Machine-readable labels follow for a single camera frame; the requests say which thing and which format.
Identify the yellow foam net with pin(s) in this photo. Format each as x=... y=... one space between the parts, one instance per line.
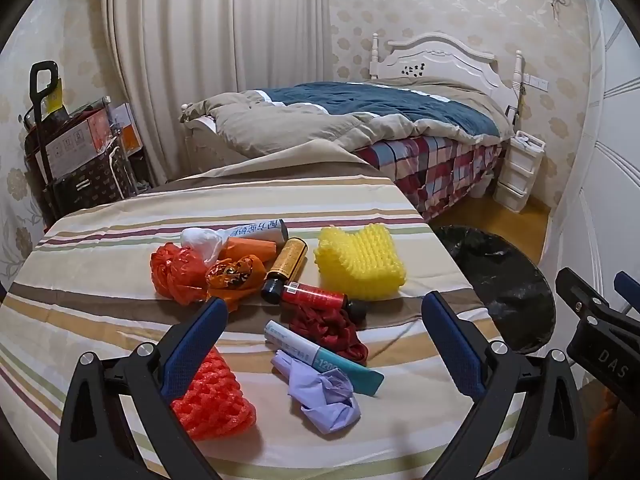
x=360 y=260

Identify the white and orange box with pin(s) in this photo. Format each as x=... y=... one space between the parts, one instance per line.
x=127 y=135

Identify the cream curtain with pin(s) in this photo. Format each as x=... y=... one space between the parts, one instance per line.
x=200 y=35

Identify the gold bottle with black cap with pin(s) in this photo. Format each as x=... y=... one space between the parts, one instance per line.
x=287 y=260

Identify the orange cloth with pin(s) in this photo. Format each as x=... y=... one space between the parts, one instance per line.
x=615 y=410

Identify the wall switch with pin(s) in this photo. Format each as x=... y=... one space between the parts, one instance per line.
x=537 y=82

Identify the black trash bin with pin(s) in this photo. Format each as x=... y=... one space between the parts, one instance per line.
x=500 y=285

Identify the red bottle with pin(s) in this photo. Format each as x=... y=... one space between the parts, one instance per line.
x=315 y=297

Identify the red foam net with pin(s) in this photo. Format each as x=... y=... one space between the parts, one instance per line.
x=215 y=405

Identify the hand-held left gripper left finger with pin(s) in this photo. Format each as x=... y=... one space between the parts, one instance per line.
x=195 y=350

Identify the plaid bed sheet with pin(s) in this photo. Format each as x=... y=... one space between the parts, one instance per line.
x=425 y=170

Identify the yellow tag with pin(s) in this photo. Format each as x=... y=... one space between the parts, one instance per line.
x=55 y=97

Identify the white and teal tube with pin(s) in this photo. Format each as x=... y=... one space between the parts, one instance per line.
x=300 y=347

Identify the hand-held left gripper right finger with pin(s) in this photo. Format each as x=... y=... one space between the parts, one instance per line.
x=452 y=350

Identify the cardboard box with orange side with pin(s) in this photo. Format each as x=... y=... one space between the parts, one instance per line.
x=75 y=142

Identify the orange snack wrapper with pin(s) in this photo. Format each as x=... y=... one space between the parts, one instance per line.
x=235 y=275

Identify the orange plastic bag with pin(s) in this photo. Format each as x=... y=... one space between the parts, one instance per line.
x=175 y=275

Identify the bed with grey duvet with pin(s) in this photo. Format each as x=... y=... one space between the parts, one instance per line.
x=435 y=55

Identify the white plastic bag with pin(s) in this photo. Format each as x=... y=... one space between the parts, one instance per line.
x=200 y=242

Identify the white drawer unit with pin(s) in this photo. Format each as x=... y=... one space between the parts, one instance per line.
x=515 y=175

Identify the brown patterned storage bag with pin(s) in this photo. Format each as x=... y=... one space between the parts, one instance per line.
x=85 y=185

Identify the white printed tube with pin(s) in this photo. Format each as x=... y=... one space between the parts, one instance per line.
x=260 y=231

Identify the striped tablecloth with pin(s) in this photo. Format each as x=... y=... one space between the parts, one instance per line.
x=100 y=260

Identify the purple glove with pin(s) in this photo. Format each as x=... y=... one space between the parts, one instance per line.
x=325 y=400

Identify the black luggage cart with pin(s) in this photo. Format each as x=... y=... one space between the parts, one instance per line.
x=45 y=150

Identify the beige and blue quilt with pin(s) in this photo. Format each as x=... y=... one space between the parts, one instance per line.
x=350 y=105

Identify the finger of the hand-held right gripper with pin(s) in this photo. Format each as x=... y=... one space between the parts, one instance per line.
x=575 y=290
x=627 y=287

